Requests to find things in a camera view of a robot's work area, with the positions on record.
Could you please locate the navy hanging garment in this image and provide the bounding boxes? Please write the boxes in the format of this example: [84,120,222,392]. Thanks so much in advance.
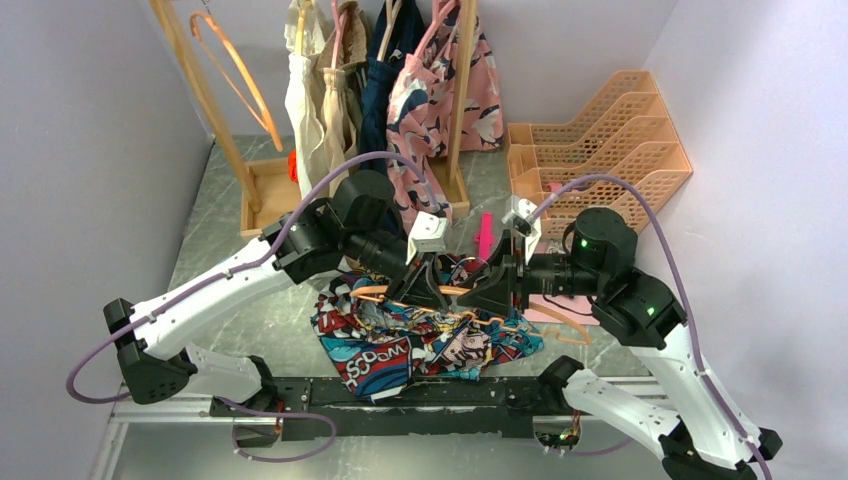
[358,1,426,154]

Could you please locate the beige hanging garment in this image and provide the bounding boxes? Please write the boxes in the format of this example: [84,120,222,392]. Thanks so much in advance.
[316,1,370,171]

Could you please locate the orange plastic file organizer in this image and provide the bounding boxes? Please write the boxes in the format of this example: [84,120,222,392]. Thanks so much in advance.
[506,70,693,211]

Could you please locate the pink clip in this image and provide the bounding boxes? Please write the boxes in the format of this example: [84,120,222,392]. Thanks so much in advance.
[475,212,495,260]

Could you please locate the orange cloth on table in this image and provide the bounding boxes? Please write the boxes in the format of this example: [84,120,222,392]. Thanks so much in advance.
[287,150,298,184]

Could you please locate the wooden clothes rack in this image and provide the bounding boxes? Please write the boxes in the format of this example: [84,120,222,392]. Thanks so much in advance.
[148,1,471,238]

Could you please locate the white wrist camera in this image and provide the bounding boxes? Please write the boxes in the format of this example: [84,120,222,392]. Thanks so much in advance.
[502,194,542,265]
[406,211,448,265]

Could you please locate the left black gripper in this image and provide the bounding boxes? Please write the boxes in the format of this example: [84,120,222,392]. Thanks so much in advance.
[344,227,452,314]

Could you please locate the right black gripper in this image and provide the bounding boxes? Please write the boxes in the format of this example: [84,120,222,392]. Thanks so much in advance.
[456,229,605,317]

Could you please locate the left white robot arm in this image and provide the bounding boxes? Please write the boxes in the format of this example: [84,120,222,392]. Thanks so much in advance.
[104,170,448,416]

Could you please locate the orange hanger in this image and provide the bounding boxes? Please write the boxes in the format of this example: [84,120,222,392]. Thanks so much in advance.
[350,285,592,346]
[188,10,284,152]

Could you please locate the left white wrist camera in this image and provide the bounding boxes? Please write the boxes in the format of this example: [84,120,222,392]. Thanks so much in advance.
[406,211,448,265]

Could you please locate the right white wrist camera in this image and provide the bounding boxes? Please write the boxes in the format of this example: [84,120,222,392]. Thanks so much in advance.
[502,194,542,265]

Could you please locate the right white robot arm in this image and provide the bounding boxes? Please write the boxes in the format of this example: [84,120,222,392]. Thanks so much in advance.
[458,207,782,479]

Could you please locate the comic print shorts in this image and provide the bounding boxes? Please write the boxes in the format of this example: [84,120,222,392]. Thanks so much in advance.
[310,267,544,403]

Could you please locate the pink floral hanging garment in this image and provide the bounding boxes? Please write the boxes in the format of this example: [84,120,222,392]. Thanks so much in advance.
[386,1,504,231]

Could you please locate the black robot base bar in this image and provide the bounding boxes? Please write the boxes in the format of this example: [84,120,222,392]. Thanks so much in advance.
[210,374,604,443]

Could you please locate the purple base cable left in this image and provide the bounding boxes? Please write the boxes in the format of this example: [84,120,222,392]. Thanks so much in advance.
[215,396,338,464]

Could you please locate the white hanging garment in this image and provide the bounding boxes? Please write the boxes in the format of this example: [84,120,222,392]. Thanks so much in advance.
[285,1,330,196]

